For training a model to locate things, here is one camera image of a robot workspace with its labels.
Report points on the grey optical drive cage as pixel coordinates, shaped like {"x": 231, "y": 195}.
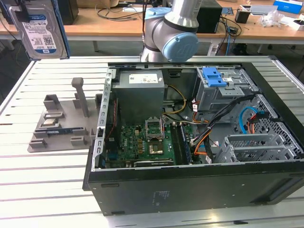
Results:
{"x": 213, "y": 97}

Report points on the blue RAM stick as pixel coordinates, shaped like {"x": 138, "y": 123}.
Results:
{"x": 59, "y": 131}

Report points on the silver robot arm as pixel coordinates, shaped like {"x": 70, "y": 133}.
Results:
{"x": 166, "y": 26}

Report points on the small black box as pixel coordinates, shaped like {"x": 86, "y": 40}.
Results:
{"x": 242, "y": 16}

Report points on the wooden desk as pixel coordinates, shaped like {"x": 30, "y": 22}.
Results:
{"x": 107, "y": 27}
{"x": 261, "y": 32}

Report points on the green motherboard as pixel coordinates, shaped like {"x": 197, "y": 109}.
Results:
{"x": 133, "y": 145}

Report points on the RAM stick in board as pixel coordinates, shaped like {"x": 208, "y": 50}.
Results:
{"x": 186, "y": 147}

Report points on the grey parts rack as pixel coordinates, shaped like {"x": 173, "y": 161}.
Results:
{"x": 69, "y": 118}

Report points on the black PC case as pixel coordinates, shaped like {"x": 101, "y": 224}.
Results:
{"x": 190, "y": 185}

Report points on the CPU socket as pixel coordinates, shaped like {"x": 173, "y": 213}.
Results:
{"x": 156, "y": 149}

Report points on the grey flat tray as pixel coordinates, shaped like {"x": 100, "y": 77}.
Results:
{"x": 263, "y": 9}

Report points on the large black box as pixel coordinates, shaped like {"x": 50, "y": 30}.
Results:
{"x": 69, "y": 12}

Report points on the clear plastic bags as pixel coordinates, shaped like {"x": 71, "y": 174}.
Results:
{"x": 270, "y": 19}

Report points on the black computer tower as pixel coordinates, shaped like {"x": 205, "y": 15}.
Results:
{"x": 209, "y": 20}

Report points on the grey disk bay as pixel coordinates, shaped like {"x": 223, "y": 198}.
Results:
{"x": 256, "y": 148}

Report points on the blue cardboard box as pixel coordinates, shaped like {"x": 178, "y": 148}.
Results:
{"x": 288, "y": 6}

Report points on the blue drive latch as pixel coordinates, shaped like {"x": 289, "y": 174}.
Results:
{"x": 213, "y": 78}

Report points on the black RAM slot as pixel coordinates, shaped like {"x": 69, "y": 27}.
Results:
{"x": 175, "y": 145}

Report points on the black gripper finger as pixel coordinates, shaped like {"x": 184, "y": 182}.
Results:
{"x": 23, "y": 15}

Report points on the silver CPU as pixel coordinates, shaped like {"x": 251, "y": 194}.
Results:
{"x": 49, "y": 122}

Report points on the hard disk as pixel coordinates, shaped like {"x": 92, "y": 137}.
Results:
{"x": 40, "y": 35}

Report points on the grey power supply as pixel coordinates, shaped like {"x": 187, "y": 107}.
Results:
{"x": 140, "y": 97}

